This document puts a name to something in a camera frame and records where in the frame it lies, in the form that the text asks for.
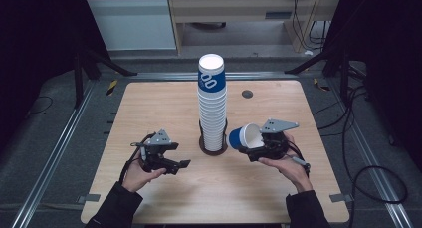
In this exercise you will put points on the person's left hand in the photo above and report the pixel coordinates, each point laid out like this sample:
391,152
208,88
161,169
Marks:
136,178

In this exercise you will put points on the stack of white paper cups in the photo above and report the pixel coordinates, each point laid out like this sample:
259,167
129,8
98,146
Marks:
212,118

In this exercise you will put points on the light wooden desk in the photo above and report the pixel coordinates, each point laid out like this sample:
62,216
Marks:
232,9

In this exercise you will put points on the small white floor object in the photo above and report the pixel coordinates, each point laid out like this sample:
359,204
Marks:
308,52

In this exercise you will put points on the grey table bracket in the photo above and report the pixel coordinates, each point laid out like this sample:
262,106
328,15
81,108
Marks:
341,198
89,198

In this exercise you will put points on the white cabinet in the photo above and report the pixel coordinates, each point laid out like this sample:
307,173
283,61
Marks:
132,24

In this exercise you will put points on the aluminium floor rail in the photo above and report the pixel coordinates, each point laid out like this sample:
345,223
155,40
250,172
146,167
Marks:
49,161
371,161
166,76

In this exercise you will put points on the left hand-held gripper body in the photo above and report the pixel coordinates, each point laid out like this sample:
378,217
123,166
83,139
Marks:
158,139

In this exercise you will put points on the black round table grommet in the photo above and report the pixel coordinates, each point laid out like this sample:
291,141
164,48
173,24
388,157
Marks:
247,94

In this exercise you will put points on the black cup holder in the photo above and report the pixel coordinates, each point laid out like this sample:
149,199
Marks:
214,153

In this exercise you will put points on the yellow black hazard tape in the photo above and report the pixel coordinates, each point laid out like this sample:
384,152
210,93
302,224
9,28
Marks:
321,85
111,87

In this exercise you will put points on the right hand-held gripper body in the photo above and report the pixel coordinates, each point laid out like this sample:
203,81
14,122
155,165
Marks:
277,125

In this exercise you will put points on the black metal stand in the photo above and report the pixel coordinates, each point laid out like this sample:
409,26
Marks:
78,78
345,75

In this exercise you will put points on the person's right hand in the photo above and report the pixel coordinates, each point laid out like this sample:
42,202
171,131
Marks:
295,171

